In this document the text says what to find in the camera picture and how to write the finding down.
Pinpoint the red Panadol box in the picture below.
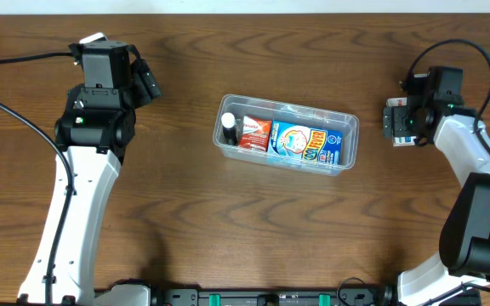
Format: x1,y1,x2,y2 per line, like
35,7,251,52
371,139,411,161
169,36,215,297
238,116,272,152

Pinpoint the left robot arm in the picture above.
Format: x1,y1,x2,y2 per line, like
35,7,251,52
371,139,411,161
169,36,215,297
15,33,161,305

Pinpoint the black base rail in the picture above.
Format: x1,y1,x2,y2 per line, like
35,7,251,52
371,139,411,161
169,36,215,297
95,278,483,306

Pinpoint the clear plastic container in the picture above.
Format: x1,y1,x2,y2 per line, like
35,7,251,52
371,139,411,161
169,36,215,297
213,94,359,176

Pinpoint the white Panadol box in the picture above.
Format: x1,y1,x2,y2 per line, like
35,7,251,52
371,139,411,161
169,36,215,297
386,98,416,147

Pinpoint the black bottle white cap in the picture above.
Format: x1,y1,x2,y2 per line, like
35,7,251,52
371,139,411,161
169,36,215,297
220,112,238,145

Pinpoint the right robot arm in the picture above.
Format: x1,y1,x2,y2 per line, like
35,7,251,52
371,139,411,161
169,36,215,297
383,66,490,305

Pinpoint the blue Kool Fever box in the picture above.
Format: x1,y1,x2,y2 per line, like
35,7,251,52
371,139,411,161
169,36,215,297
267,121,344,165

